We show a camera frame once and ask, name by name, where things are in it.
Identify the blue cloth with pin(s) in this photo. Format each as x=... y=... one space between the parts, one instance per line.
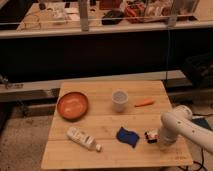
x=129 y=137

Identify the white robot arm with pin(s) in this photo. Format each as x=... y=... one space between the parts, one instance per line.
x=178 y=121

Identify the orange bowl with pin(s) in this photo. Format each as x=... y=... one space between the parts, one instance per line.
x=72 y=105

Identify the orange carrot toy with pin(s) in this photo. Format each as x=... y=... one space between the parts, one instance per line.
x=145 y=103

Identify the white plastic bottle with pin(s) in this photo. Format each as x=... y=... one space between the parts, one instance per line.
x=83 y=139

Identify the black object on shelf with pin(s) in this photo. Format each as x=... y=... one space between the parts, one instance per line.
x=112 y=17

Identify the red and white clutter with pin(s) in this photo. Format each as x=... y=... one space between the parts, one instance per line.
x=142 y=11

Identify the black crate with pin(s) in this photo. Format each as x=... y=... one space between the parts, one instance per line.
x=199 y=70

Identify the grey metal post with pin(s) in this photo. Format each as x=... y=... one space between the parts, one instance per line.
x=83 y=15

